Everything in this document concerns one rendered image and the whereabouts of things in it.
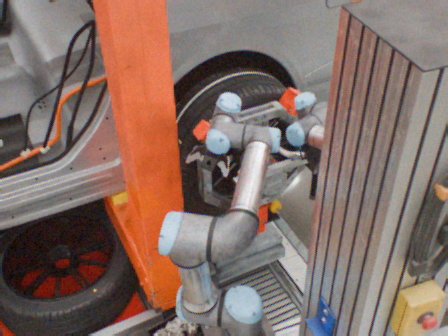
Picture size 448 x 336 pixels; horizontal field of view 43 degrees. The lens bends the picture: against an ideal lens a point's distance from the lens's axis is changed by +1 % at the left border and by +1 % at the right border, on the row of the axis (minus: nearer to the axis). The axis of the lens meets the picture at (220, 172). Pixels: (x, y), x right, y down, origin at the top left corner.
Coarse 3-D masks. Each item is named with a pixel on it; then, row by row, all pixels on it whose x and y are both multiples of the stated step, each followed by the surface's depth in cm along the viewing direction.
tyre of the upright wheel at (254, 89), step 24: (240, 72) 249; (264, 72) 257; (192, 96) 246; (216, 96) 238; (240, 96) 235; (264, 96) 240; (192, 120) 240; (192, 144) 238; (192, 168) 246; (192, 192) 255
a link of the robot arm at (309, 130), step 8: (304, 120) 187; (312, 120) 187; (320, 120) 188; (288, 128) 186; (296, 128) 184; (304, 128) 184; (312, 128) 182; (320, 128) 181; (288, 136) 187; (296, 136) 184; (304, 136) 184; (312, 136) 181; (320, 136) 179; (296, 144) 186; (312, 144) 183; (320, 144) 180
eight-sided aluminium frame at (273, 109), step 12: (252, 108) 237; (264, 108) 239; (276, 108) 237; (240, 120) 231; (252, 120) 234; (288, 120) 244; (300, 168) 266; (204, 180) 242; (288, 180) 268; (204, 192) 247; (216, 204) 255; (228, 204) 259; (264, 204) 270
